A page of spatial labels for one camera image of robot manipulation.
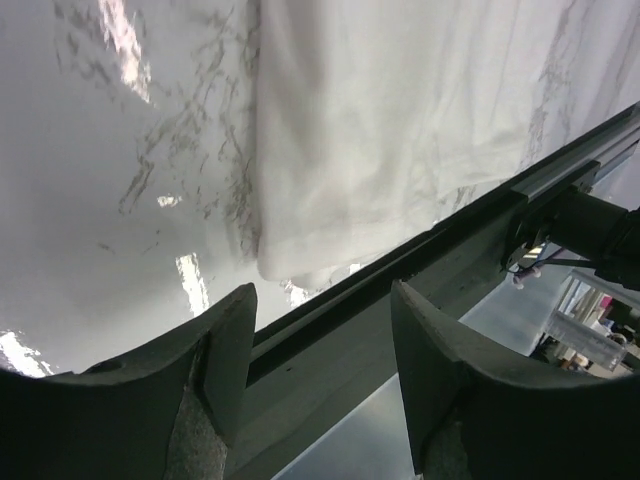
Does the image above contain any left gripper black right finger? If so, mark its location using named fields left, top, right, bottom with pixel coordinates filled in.
left=390, top=282, right=639, bottom=479

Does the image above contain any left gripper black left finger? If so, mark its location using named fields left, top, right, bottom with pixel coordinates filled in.
left=1, top=284, right=257, bottom=479

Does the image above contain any white t shirt robot print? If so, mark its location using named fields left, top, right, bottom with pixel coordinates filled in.
left=255, top=1, right=564, bottom=281

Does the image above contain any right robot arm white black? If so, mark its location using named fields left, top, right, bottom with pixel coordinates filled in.
left=549, top=190, right=639, bottom=291

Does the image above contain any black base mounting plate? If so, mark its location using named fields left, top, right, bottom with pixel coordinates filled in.
left=219, top=199, right=531, bottom=480

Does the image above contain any aluminium rail base frame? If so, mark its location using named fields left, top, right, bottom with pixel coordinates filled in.
left=251, top=105, right=639, bottom=377

